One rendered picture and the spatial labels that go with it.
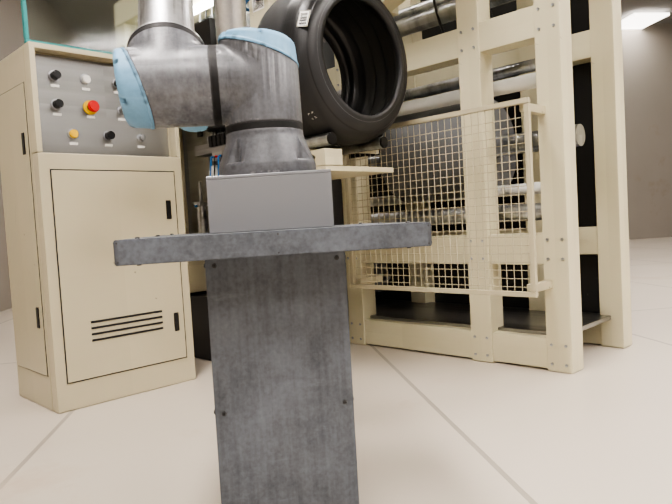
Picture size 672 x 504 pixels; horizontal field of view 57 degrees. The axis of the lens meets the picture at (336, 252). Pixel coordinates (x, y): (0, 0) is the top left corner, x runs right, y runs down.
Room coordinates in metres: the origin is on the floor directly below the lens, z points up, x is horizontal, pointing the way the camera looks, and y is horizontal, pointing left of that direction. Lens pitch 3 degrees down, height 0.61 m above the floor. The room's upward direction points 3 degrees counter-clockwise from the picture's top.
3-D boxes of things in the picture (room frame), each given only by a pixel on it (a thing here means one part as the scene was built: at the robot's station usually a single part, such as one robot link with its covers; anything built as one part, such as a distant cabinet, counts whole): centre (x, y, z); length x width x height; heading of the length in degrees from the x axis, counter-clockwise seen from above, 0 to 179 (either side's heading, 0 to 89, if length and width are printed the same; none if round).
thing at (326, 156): (2.30, 0.11, 0.83); 0.36 x 0.09 x 0.06; 45
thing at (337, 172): (2.40, 0.01, 0.80); 0.37 x 0.36 x 0.02; 135
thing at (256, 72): (1.21, 0.14, 0.89); 0.17 x 0.15 x 0.18; 99
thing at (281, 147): (1.21, 0.13, 0.75); 0.19 x 0.19 x 0.10
